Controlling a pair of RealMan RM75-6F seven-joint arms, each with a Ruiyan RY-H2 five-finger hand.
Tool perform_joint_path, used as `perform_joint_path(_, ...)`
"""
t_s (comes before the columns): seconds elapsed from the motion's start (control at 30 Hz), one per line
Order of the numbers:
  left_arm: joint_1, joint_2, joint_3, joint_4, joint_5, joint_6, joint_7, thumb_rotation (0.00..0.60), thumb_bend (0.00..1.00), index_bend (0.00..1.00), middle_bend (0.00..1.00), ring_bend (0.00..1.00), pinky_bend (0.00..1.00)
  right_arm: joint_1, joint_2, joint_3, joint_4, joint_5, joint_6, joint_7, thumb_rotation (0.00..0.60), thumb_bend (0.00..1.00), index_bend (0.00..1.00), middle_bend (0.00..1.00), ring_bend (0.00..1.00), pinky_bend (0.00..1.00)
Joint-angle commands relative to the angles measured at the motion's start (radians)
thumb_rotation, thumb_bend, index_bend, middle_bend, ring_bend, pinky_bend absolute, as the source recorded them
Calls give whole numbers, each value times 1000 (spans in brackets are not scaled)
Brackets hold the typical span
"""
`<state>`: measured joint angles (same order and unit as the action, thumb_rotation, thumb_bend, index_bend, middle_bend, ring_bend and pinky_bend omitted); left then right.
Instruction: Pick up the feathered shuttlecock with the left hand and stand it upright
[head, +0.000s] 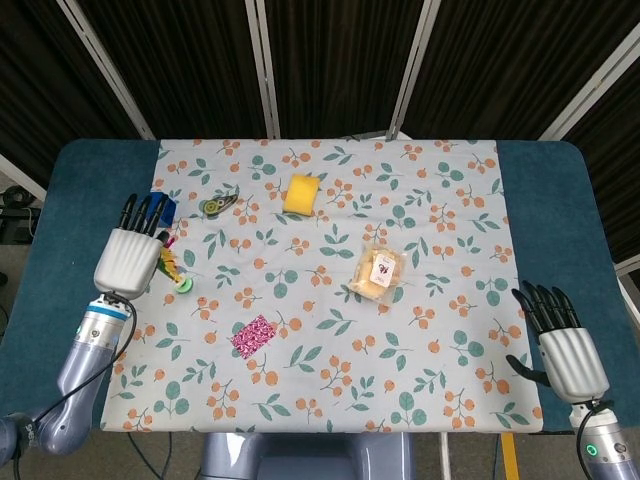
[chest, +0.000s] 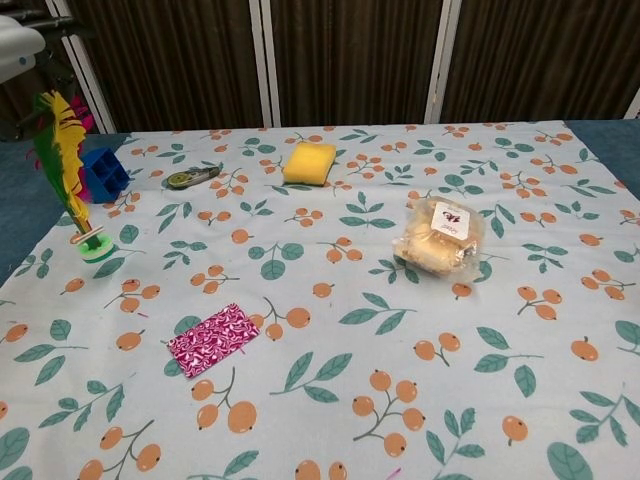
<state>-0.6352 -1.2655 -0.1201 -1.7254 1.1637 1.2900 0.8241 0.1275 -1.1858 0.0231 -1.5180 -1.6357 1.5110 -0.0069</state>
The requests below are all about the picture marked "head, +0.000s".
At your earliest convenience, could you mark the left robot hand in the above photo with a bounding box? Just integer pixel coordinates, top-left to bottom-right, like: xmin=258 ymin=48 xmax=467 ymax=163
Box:
xmin=93 ymin=193 xmax=173 ymax=302

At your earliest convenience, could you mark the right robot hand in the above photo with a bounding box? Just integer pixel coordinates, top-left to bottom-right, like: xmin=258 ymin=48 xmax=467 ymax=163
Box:
xmin=505 ymin=280 xmax=612 ymax=404

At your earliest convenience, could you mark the colourful toy with green base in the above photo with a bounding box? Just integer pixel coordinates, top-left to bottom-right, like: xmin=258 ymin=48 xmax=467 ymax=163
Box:
xmin=157 ymin=236 xmax=196 ymax=295

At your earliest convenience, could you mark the magenta patterned paper piece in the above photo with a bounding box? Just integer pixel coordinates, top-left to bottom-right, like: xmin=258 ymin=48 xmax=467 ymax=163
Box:
xmin=230 ymin=314 xmax=278 ymax=360

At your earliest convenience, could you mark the blue plastic grid block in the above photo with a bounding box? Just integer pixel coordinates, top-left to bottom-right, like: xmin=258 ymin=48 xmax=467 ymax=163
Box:
xmin=148 ymin=191 xmax=178 ymax=227

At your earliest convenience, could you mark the kiwi snack packet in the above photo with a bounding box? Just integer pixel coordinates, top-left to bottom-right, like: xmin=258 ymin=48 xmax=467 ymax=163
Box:
xmin=201 ymin=189 xmax=242 ymax=217

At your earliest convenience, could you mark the yellow sponge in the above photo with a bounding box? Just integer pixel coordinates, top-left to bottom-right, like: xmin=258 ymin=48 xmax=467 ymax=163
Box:
xmin=282 ymin=173 xmax=321 ymax=218

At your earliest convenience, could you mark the fruit and leaf print tablecloth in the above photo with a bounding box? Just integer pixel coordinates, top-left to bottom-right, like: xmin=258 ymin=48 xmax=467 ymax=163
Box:
xmin=99 ymin=137 xmax=545 ymax=434

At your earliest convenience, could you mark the packaged pastry in clear wrapper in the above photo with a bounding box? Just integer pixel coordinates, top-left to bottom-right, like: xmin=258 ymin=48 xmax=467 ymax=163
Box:
xmin=348 ymin=243 xmax=407 ymax=305

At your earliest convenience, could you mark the folding screen with white frames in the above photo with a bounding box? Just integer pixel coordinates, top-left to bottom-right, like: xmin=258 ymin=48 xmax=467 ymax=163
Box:
xmin=0 ymin=0 xmax=640 ymax=266

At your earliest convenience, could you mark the robot torso base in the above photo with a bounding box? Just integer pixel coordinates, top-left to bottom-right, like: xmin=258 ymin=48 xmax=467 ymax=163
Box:
xmin=198 ymin=430 xmax=416 ymax=480

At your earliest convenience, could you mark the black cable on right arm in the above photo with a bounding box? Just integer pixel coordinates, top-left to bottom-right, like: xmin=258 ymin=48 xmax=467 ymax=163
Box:
xmin=574 ymin=397 xmax=614 ymax=480

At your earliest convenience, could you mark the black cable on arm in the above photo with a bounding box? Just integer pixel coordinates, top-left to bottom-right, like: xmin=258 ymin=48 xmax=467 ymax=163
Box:
xmin=574 ymin=397 xmax=614 ymax=480
xmin=12 ymin=288 xmax=139 ymax=480

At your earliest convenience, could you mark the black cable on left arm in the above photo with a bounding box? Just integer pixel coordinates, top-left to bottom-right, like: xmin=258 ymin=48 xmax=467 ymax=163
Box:
xmin=12 ymin=288 xmax=139 ymax=480

